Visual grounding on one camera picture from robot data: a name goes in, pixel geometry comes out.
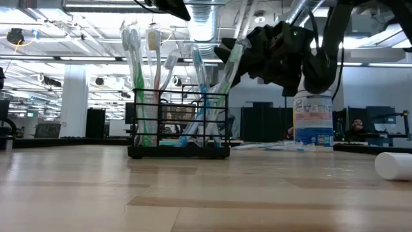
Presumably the small dark monitor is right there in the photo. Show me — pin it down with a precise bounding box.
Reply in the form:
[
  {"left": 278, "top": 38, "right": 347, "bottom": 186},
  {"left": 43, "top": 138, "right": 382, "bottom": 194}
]
[{"left": 34, "top": 123, "right": 61, "bottom": 139}]

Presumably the ribbed silver ventilation duct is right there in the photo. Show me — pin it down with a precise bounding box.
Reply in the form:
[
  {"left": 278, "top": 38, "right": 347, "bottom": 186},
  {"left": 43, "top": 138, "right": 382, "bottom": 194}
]
[{"left": 185, "top": 0, "right": 220, "bottom": 86}]

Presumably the person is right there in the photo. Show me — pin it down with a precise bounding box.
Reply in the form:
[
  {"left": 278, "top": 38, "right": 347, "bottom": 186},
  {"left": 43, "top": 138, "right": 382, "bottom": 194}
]
[
  {"left": 346, "top": 117, "right": 370, "bottom": 138},
  {"left": 283, "top": 125, "right": 295, "bottom": 141}
]

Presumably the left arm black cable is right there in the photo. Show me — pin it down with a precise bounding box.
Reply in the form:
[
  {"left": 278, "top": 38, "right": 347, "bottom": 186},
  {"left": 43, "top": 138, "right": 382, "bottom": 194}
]
[{"left": 133, "top": 0, "right": 162, "bottom": 14}]

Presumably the blue white toothbrush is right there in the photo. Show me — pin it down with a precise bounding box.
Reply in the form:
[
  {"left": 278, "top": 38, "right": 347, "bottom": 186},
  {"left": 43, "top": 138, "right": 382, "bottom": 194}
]
[{"left": 178, "top": 44, "right": 212, "bottom": 148}]

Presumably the narrow black cabinet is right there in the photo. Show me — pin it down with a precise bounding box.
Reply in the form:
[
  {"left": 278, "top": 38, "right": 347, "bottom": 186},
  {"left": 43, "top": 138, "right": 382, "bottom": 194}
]
[{"left": 85, "top": 108, "right": 106, "bottom": 139}]

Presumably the purple white toothbrush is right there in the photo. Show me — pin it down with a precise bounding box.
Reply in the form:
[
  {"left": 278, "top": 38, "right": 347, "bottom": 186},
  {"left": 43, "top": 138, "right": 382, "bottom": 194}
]
[{"left": 159, "top": 48, "right": 183, "bottom": 94}]

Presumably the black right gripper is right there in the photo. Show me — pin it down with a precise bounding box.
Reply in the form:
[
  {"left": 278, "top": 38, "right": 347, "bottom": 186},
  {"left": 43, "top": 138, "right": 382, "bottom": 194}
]
[{"left": 214, "top": 21, "right": 312, "bottom": 97}]

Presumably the pink white toothbrush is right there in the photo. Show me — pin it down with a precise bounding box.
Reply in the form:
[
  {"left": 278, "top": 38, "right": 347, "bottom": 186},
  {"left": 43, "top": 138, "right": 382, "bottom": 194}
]
[{"left": 143, "top": 21, "right": 164, "bottom": 148}]

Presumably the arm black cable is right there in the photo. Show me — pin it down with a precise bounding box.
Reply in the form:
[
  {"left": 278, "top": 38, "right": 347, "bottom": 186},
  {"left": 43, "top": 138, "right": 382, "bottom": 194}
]
[
  {"left": 305, "top": 8, "right": 345, "bottom": 102},
  {"left": 133, "top": 0, "right": 162, "bottom": 14}
]

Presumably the dark desk monitor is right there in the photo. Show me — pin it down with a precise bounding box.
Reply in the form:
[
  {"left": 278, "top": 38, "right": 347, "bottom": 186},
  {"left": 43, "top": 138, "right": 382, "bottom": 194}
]
[{"left": 365, "top": 105, "right": 397, "bottom": 125}]

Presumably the white-lidded wipes canister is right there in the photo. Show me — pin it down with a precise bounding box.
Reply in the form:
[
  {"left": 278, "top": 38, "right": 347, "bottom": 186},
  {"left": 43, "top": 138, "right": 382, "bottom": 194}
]
[{"left": 292, "top": 86, "right": 335, "bottom": 153}]

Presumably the green white toothbrush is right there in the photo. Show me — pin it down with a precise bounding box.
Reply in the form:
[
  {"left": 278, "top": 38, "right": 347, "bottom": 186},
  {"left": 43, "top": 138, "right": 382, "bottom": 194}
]
[{"left": 196, "top": 37, "right": 252, "bottom": 148}]

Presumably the white pillar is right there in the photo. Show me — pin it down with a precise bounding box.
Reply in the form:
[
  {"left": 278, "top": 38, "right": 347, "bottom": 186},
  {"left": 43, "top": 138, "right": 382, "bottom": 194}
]
[{"left": 60, "top": 64, "right": 89, "bottom": 139}]

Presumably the wide black cabinet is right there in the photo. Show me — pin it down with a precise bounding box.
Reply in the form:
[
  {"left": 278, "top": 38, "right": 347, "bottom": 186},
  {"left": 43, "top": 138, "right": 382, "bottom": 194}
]
[{"left": 240, "top": 102, "right": 294, "bottom": 143}]

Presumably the blue-capped small tube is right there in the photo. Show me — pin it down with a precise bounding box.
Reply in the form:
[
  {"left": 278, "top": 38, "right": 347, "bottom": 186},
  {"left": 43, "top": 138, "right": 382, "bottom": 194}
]
[{"left": 374, "top": 151, "right": 412, "bottom": 182}]

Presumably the smooth silver ventilation duct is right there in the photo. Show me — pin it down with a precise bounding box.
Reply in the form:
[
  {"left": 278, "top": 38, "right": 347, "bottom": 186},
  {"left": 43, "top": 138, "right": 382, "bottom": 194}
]
[{"left": 279, "top": 0, "right": 326, "bottom": 23}]

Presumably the black ceiling device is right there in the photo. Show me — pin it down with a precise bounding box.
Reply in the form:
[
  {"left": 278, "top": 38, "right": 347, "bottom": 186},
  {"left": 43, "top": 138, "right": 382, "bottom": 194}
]
[{"left": 5, "top": 27, "right": 39, "bottom": 55}]

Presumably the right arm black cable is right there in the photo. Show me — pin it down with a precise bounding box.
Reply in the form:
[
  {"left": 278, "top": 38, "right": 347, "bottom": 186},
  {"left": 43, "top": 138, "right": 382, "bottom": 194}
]
[{"left": 305, "top": 8, "right": 345, "bottom": 102}]

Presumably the black wire toothbrush caddy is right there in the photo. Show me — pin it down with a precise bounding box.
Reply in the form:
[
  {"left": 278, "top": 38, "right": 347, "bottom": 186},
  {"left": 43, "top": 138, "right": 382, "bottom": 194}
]
[{"left": 127, "top": 84, "right": 231, "bottom": 160}]

